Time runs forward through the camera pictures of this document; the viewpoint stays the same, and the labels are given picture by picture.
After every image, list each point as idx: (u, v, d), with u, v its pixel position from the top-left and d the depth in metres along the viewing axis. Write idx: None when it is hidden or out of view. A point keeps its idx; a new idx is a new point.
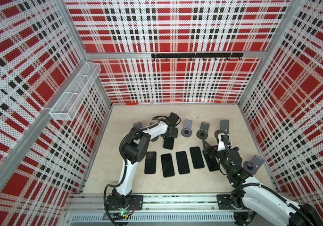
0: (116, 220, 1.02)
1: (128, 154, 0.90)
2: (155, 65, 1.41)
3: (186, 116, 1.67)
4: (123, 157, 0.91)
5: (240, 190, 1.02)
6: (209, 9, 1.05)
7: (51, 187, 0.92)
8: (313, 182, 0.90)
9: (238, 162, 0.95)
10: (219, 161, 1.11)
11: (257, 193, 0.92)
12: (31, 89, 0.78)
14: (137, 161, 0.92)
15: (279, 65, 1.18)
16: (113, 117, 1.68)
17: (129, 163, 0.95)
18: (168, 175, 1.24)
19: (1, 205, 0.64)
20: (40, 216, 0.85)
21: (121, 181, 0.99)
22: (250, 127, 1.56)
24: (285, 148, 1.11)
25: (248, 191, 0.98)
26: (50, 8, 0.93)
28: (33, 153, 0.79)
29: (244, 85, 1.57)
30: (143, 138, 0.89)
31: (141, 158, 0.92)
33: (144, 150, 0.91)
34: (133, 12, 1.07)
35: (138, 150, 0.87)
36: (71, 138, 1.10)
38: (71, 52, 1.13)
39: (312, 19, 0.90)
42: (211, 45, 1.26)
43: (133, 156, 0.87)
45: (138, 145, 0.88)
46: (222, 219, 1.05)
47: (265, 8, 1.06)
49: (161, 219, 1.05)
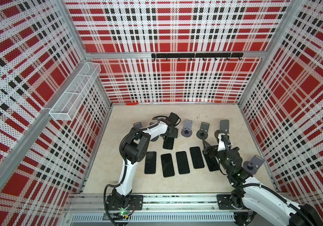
0: (117, 220, 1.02)
1: (128, 154, 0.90)
2: (155, 65, 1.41)
3: (186, 116, 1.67)
4: (123, 157, 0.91)
5: (240, 190, 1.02)
6: (209, 9, 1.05)
7: (51, 187, 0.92)
8: (313, 182, 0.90)
9: (238, 162, 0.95)
10: (219, 161, 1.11)
11: (257, 193, 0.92)
12: (31, 89, 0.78)
14: (137, 161, 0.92)
15: (279, 65, 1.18)
16: (113, 117, 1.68)
17: (129, 163, 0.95)
18: (168, 175, 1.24)
19: (1, 205, 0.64)
20: (40, 216, 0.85)
21: (121, 181, 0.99)
22: (250, 127, 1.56)
24: (285, 148, 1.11)
25: (248, 191, 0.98)
26: (50, 8, 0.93)
28: (33, 153, 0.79)
29: (244, 85, 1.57)
30: (142, 138, 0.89)
31: (141, 158, 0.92)
33: (144, 150, 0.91)
34: (133, 12, 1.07)
35: (138, 150, 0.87)
36: (71, 138, 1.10)
38: (71, 52, 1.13)
39: (312, 19, 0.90)
42: (211, 45, 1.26)
43: (133, 156, 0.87)
45: (138, 146, 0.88)
46: (222, 219, 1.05)
47: (265, 8, 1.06)
49: (161, 219, 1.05)
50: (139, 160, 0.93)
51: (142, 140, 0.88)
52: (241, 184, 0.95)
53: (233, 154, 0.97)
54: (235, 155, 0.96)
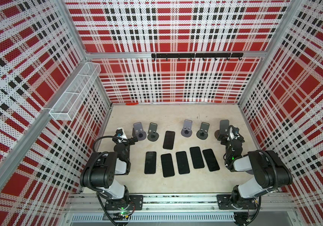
0: (116, 220, 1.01)
1: (95, 173, 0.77)
2: (155, 65, 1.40)
3: (186, 116, 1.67)
4: (89, 176, 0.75)
5: (237, 186, 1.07)
6: (209, 9, 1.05)
7: (51, 187, 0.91)
8: (314, 182, 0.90)
9: (238, 149, 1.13)
10: (226, 146, 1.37)
11: (241, 170, 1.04)
12: (31, 89, 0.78)
14: (106, 181, 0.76)
15: (279, 65, 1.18)
16: (113, 116, 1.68)
17: (103, 190, 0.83)
18: (167, 175, 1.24)
19: (1, 205, 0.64)
20: (41, 216, 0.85)
21: (104, 197, 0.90)
22: (250, 127, 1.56)
24: (285, 148, 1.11)
25: (237, 167, 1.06)
26: (50, 8, 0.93)
28: (33, 153, 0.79)
29: (244, 85, 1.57)
30: (110, 159, 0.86)
31: (111, 181, 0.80)
33: (112, 170, 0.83)
34: (133, 12, 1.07)
35: (108, 168, 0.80)
36: (71, 138, 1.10)
38: (71, 52, 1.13)
39: (312, 19, 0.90)
42: (211, 45, 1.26)
43: (102, 174, 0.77)
45: (107, 163, 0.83)
46: (223, 219, 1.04)
47: (265, 8, 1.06)
49: (161, 219, 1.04)
50: (104, 186, 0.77)
51: (110, 158, 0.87)
52: (232, 163, 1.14)
53: (236, 142, 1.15)
54: (237, 144, 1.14)
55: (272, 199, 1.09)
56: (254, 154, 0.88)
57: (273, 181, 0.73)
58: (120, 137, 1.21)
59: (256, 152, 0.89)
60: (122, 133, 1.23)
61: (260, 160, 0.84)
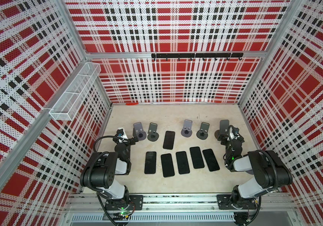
0: (116, 220, 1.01)
1: (95, 173, 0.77)
2: (155, 65, 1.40)
3: (185, 116, 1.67)
4: (89, 175, 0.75)
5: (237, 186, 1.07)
6: (209, 9, 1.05)
7: (51, 187, 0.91)
8: (314, 182, 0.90)
9: (238, 149, 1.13)
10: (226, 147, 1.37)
11: (240, 170, 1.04)
12: (31, 89, 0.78)
14: (106, 181, 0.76)
15: (279, 65, 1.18)
16: (113, 116, 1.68)
17: (103, 190, 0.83)
18: (167, 175, 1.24)
19: (1, 205, 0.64)
20: (41, 216, 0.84)
21: (104, 197, 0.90)
22: (250, 127, 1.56)
24: (285, 148, 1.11)
25: (237, 167, 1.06)
26: (50, 8, 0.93)
28: (33, 153, 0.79)
29: (244, 85, 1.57)
30: (111, 158, 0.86)
31: (111, 181, 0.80)
33: (112, 171, 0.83)
34: (133, 12, 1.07)
35: (109, 168, 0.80)
36: (71, 137, 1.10)
38: (71, 52, 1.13)
39: (312, 19, 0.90)
42: (211, 45, 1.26)
43: (102, 174, 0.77)
45: (108, 163, 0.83)
46: (222, 219, 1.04)
47: (265, 8, 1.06)
49: (161, 219, 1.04)
50: (104, 186, 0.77)
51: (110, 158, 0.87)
52: (232, 163, 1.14)
53: (236, 142, 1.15)
54: (237, 144, 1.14)
55: (272, 199, 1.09)
56: (254, 154, 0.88)
57: (273, 181, 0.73)
58: (120, 137, 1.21)
59: (256, 152, 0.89)
60: (123, 133, 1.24)
61: (260, 160, 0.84)
